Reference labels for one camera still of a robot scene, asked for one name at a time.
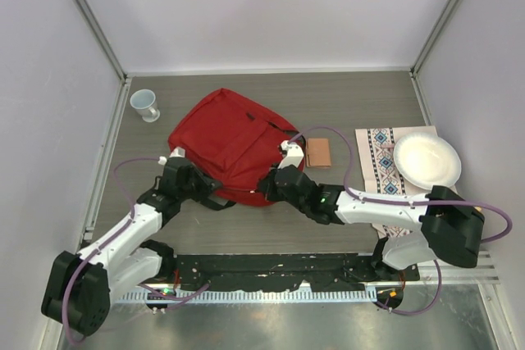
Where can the white paper plate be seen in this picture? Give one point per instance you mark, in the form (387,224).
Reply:
(426,160)

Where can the translucent plastic cup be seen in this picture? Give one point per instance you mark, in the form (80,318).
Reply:
(144,102)

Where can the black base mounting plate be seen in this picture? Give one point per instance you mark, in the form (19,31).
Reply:
(325,272)

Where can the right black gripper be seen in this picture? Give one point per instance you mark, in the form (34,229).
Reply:
(268,187)

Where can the tan leather wallet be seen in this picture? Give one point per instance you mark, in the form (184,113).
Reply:
(318,153)

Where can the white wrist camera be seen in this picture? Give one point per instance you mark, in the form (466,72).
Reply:
(292,154)
(176,152)

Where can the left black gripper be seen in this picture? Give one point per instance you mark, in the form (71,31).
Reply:
(207,185)

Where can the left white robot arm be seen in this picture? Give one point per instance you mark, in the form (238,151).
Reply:
(82,286)

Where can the patterned cloth placemat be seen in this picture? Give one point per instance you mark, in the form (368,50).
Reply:
(375,148)

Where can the slotted cable duct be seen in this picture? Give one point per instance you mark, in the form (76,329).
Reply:
(301,295)

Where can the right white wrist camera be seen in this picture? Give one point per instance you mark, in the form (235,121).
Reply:
(292,154)

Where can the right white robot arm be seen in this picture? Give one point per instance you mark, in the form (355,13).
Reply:
(440,224)

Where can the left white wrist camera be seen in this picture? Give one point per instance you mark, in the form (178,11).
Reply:
(176,152)

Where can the red backpack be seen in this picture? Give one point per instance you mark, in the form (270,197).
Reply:
(235,141)

